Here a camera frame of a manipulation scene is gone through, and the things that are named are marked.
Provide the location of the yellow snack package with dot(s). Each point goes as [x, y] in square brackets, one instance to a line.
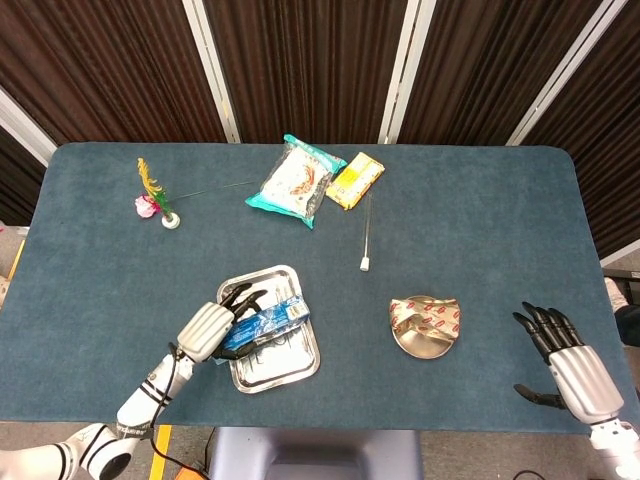
[354, 180]

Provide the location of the dark trouser leg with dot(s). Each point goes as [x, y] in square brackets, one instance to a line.
[631, 322]

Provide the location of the brown ribbed partition panel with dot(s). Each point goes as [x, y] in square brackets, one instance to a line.
[310, 65]
[610, 150]
[490, 60]
[100, 65]

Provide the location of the teal noodle package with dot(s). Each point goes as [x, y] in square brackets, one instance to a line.
[292, 182]

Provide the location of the blue snack packet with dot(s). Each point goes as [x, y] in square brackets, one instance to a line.
[270, 320]

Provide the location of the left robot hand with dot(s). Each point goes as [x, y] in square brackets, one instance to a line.
[205, 332]

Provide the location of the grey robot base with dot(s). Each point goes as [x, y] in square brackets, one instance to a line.
[315, 450]

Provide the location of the round steel plate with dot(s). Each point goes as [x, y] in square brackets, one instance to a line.
[425, 348]

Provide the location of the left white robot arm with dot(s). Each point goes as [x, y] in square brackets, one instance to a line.
[140, 405]

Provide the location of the clear tube with white cap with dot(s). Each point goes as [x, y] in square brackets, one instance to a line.
[364, 265]

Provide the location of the orange object on floor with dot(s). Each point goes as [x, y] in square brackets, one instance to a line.
[192, 474]

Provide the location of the feather shuttlecock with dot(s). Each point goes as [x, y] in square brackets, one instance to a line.
[171, 220]

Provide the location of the white partition post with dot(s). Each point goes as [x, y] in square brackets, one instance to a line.
[22, 125]
[405, 75]
[565, 75]
[212, 75]

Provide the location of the rectangular steel tray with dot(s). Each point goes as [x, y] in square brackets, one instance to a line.
[280, 365]

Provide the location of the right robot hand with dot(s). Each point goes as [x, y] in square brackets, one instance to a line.
[582, 380]

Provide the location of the white shoe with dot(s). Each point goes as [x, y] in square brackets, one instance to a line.
[617, 292]

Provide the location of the red patterned snack wrapper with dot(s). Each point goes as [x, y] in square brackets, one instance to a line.
[430, 320]

